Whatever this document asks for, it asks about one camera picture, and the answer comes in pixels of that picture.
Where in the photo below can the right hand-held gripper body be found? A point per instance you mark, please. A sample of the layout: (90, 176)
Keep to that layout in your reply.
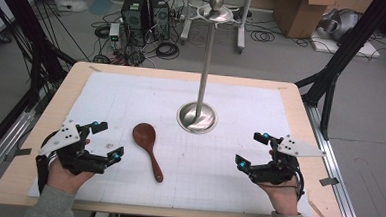
(283, 166)

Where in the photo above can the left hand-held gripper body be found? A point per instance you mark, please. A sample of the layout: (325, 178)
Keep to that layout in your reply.
(62, 135)

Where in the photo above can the person's right hand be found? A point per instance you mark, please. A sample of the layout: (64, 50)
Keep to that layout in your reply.
(281, 198)

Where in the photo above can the person's left hand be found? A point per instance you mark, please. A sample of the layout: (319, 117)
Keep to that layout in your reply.
(64, 180)

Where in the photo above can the brown wooden spoon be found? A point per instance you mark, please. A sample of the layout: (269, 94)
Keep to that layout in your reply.
(144, 136)

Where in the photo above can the white grid mat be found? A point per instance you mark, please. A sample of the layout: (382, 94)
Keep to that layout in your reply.
(234, 104)

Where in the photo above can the grey tape piece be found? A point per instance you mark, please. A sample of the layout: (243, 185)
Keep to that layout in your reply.
(20, 153)
(329, 181)

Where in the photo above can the steel utensil hanging stand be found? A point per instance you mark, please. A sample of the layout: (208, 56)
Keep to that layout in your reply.
(202, 89)

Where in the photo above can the small white device box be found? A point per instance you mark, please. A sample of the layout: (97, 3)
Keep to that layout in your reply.
(114, 32)

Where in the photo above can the white metal floor stand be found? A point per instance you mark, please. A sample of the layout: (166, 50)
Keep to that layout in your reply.
(241, 31)

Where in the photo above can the black computer tower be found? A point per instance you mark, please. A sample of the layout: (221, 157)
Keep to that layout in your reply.
(159, 15)
(134, 17)

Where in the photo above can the white flat board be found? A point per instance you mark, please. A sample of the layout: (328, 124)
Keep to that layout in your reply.
(351, 49)

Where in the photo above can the clear plastic bag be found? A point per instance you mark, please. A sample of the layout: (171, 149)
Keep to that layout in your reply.
(71, 3)

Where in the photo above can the large open cardboard box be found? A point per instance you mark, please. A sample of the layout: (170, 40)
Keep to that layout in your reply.
(297, 14)

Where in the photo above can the grey bag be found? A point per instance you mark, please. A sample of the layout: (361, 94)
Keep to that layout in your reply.
(340, 24)

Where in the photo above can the black frame strut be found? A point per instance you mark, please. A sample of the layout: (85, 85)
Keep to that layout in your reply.
(25, 29)
(347, 46)

